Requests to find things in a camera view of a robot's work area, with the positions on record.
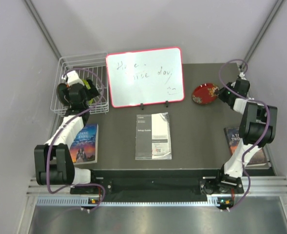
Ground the lime green plate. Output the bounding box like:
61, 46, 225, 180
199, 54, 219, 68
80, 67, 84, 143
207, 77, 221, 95
83, 79, 99, 105

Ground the red floral plate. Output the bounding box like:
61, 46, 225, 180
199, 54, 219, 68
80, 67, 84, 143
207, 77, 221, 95
191, 83, 219, 105

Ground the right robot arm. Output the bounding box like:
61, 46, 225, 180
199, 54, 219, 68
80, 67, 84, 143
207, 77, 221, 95
214, 78, 278, 193

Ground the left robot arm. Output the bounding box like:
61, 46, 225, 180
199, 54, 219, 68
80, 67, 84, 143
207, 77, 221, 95
34, 79, 99, 193

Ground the dark paperback book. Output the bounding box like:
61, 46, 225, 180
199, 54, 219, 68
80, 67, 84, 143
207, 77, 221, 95
224, 127, 271, 169

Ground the Jane Eyre paperback book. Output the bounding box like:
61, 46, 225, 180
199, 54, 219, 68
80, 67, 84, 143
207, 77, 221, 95
70, 124, 98, 165

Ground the red framed whiteboard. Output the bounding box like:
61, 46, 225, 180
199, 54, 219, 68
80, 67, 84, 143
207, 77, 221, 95
106, 47, 185, 108

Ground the setup guide booklet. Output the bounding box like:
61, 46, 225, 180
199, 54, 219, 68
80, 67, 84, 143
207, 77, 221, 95
135, 112, 172, 160

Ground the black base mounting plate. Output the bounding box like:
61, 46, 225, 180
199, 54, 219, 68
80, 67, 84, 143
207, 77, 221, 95
70, 169, 245, 195

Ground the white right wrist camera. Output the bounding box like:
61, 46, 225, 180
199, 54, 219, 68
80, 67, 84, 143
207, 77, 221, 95
238, 70, 246, 80

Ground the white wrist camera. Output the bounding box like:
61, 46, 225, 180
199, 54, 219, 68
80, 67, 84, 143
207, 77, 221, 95
62, 70, 84, 86
238, 70, 246, 80

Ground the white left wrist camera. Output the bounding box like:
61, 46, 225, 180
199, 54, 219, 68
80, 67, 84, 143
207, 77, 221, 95
62, 70, 84, 86

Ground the white wire dish rack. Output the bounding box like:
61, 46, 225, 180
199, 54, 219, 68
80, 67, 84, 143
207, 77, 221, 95
50, 52, 109, 117

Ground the grey slotted cable duct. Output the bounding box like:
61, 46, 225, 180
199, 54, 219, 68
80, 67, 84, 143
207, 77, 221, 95
36, 196, 231, 207

